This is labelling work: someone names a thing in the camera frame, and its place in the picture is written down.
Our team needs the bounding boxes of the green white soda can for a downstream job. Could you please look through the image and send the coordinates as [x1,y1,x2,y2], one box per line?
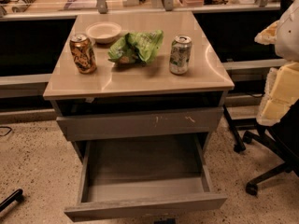
[169,35,192,75]

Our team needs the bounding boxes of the grey drawer cabinet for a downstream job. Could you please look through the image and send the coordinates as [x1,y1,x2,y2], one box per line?
[42,10,235,223]

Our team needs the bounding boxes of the black coiled tool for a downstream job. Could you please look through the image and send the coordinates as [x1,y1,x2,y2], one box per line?
[12,0,36,13]

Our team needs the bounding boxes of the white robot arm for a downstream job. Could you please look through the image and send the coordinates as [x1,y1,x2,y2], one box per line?
[254,0,299,126]

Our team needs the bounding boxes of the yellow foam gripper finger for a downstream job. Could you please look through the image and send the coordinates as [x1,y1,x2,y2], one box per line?
[254,21,278,45]
[256,62,299,126]

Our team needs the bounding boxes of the orange soda can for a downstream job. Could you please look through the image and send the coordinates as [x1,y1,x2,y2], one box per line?
[69,34,96,74]

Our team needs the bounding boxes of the green chip bag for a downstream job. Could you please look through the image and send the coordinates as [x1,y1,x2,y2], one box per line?
[108,30,164,64]

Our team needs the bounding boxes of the black bar on floor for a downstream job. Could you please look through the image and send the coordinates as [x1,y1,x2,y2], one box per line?
[0,189,23,212]

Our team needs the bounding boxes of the black office chair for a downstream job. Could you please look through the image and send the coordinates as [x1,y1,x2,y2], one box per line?
[223,101,299,196]

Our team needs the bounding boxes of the closed top drawer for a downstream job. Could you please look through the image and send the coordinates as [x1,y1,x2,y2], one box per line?
[57,107,223,142]

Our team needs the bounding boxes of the open middle drawer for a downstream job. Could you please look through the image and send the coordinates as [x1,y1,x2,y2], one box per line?
[64,134,227,222]

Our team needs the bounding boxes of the black floor cable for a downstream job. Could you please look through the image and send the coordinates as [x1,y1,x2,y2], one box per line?
[0,125,13,138]

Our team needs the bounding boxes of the white paper bowl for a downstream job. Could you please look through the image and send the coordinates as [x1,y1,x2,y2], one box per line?
[86,21,121,44]

